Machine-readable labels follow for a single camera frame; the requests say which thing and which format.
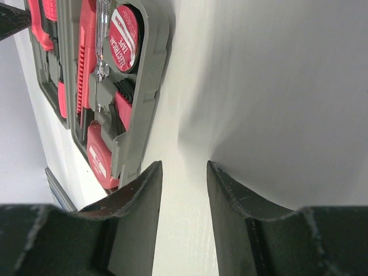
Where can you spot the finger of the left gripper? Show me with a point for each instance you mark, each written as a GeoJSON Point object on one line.
{"type": "Point", "coordinates": [13, 20]}

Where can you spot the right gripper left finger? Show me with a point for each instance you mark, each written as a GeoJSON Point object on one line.
{"type": "Point", "coordinates": [113, 236]}

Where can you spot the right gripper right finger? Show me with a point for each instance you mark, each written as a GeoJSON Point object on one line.
{"type": "Point", "coordinates": [254, 236]}

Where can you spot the pink black pliers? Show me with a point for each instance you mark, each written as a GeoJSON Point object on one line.
{"type": "Point", "coordinates": [39, 25]}

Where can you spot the pink black utility knife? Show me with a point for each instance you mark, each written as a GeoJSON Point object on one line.
{"type": "Point", "coordinates": [86, 57]}

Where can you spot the red tape measure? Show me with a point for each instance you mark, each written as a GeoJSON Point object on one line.
{"type": "Point", "coordinates": [100, 157]}

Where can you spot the small pink handle screwdriver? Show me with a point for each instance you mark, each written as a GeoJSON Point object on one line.
{"type": "Point", "coordinates": [62, 99]}

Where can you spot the clear tester screwdriver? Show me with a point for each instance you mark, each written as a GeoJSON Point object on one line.
{"type": "Point", "coordinates": [102, 27]}

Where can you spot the grey plastic tool case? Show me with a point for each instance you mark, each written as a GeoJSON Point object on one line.
{"type": "Point", "coordinates": [127, 147]}

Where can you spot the pink handle bit screwdriver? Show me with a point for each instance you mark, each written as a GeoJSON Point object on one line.
{"type": "Point", "coordinates": [50, 12]}

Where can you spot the red round sticker in case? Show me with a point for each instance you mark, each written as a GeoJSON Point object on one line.
{"type": "Point", "coordinates": [126, 35]}

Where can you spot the pink bit holder in case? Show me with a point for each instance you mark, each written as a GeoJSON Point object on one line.
{"type": "Point", "coordinates": [124, 101]}

